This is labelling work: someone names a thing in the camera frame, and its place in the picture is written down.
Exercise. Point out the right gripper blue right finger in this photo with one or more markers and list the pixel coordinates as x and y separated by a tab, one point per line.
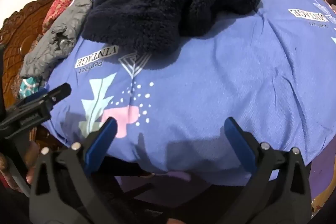
278	190

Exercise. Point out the teal patterned cloth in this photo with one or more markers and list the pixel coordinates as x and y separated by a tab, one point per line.
30	86

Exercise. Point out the blue printed bed sheet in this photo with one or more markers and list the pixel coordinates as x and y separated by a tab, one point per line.
273	71

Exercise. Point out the carved wooden headboard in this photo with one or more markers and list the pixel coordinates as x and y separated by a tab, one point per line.
18	33

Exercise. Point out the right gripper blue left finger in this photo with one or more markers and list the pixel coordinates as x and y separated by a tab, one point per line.
62	192

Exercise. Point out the grey puffer jacket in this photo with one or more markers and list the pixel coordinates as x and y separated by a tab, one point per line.
57	43

